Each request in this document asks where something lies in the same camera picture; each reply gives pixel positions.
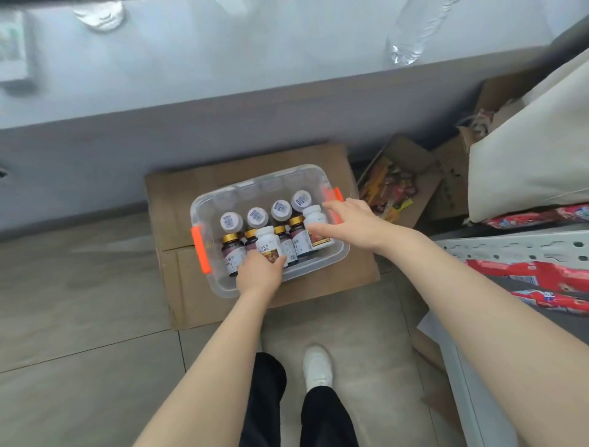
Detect person's left hand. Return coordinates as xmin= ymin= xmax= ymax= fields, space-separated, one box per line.
xmin=235 ymin=248 xmax=288 ymax=300

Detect person's right hand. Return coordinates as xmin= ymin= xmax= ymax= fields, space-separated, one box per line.
xmin=307 ymin=198 xmax=415 ymax=257

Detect white bottle brown label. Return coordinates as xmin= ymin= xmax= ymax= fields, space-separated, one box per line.
xmin=254 ymin=225 xmax=288 ymax=269
xmin=302 ymin=204 xmax=337 ymax=252

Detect white bottle blue label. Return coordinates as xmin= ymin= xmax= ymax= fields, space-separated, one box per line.
xmin=220 ymin=211 xmax=245 ymax=235
xmin=270 ymin=199 xmax=294 ymax=223
xmin=246 ymin=206 xmax=270 ymax=230
xmin=290 ymin=190 xmax=314 ymax=214

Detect clear bin orange handles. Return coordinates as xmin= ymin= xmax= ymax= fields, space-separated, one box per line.
xmin=189 ymin=163 xmax=352 ymax=300

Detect white metal shelf rack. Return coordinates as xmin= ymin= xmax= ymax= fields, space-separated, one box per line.
xmin=416 ymin=229 xmax=589 ymax=447

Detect person's left forearm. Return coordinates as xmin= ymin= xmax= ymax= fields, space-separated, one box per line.
xmin=133 ymin=290 xmax=277 ymax=447

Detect person's right forearm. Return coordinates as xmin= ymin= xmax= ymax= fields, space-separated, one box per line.
xmin=391 ymin=230 xmax=589 ymax=447

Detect closed brown cardboard box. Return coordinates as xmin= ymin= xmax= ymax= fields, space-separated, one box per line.
xmin=145 ymin=142 xmax=382 ymax=332

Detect open brown cardboard box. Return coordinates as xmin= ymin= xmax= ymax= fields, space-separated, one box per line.
xmin=356 ymin=133 xmax=445 ymax=230

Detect person's right white shoe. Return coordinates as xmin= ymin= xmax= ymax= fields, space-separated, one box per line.
xmin=302 ymin=345 xmax=334 ymax=390

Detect person's black trousers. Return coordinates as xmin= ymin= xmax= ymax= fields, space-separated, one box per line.
xmin=239 ymin=352 xmax=360 ymax=447

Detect torn brown cardboard box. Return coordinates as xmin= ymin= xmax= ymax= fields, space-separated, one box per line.
xmin=455 ymin=69 xmax=558 ymax=153

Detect clear water bottle blue label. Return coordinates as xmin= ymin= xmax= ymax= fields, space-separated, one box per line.
xmin=385 ymin=0 xmax=461 ymax=67

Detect pile of colourful snack packets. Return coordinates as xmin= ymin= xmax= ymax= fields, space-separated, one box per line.
xmin=360 ymin=156 xmax=422 ymax=223

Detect bunch of red snack strips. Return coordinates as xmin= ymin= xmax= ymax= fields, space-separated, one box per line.
xmin=464 ymin=202 xmax=589 ymax=316

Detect gray window sill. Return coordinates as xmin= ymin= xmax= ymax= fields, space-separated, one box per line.
xmin=0 ymin=0 xmax=589 ymax=130

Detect clear glass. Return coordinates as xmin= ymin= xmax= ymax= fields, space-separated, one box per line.
xmin=72 ymin=0 xmax=126 ymax=32

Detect small white green carton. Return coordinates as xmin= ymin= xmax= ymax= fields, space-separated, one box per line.
xmin=0 ymin=10 xmax=36 ymax=91

